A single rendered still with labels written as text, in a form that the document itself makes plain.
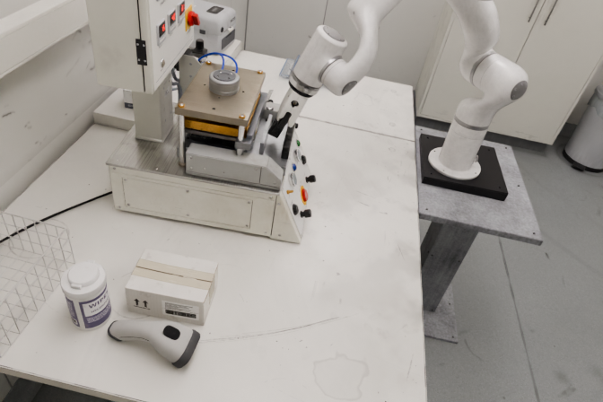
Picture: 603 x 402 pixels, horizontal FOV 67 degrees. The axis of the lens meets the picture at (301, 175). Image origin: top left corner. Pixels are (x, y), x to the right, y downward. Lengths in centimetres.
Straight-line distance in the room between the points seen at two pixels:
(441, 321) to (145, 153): 152
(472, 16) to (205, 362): 111
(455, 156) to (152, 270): 108
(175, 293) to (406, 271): 63
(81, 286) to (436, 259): 140
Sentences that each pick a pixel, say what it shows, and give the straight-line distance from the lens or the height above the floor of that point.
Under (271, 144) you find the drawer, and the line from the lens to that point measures 129.
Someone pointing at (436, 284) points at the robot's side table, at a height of 21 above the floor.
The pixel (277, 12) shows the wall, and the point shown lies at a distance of 370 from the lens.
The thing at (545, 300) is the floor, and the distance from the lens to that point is 265.
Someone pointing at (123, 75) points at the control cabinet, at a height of 119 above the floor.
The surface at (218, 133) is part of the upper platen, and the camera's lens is 120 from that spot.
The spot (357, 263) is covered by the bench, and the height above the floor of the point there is 75.
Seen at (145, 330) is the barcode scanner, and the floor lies 82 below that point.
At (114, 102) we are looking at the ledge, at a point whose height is 79.
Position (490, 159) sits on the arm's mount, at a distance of 188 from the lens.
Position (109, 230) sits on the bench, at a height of 75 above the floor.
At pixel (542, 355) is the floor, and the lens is 241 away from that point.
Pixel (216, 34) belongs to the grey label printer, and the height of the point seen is 90.
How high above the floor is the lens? 171
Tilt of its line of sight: 38 degrees down
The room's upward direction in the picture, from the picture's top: 11 degrees clockwise
